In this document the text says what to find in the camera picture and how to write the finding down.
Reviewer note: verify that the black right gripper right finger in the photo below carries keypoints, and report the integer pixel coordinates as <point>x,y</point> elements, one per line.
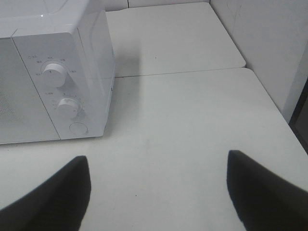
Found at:
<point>264,201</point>

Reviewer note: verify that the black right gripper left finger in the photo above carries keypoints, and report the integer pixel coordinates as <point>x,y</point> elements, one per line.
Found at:
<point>58,204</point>

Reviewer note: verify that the round white door button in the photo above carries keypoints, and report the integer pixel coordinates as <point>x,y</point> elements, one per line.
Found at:
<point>78,128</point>

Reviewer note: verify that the white timer knob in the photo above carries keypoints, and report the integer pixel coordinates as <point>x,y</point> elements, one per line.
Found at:
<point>68,108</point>

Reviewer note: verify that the white microwave oven body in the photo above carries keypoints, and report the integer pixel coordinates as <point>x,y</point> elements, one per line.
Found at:
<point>74,34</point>

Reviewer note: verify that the white upper power knob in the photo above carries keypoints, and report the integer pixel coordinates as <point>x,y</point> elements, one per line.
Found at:
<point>54,75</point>

